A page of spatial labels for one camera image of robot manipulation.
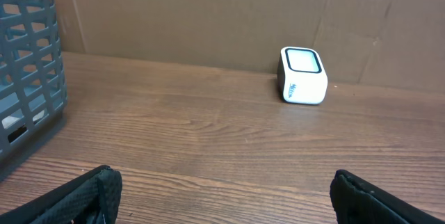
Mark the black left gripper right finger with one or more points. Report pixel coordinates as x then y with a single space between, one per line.
356 201

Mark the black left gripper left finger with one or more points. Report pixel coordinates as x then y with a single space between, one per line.
90 198

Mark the white barcode scanner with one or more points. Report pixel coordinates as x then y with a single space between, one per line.
301 76

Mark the dark grey plastic basket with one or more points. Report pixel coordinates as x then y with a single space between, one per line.
33 84

